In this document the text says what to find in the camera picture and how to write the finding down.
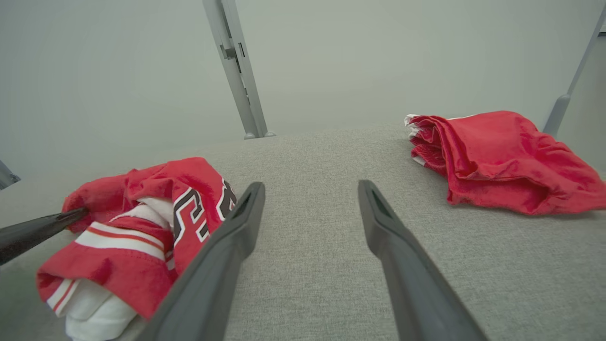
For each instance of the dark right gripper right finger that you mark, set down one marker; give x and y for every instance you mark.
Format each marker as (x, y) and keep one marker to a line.
(416, 284)

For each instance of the red shorts white waistband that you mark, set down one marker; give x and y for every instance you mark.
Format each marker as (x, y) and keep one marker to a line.
(497, 156)

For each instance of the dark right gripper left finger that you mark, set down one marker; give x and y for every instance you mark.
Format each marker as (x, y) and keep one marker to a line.
(208, 284)

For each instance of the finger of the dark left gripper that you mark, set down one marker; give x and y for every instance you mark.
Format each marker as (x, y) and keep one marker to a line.
(33, 232)

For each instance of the red numbered jersey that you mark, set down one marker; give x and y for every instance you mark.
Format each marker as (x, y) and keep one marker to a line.
(123, 265)

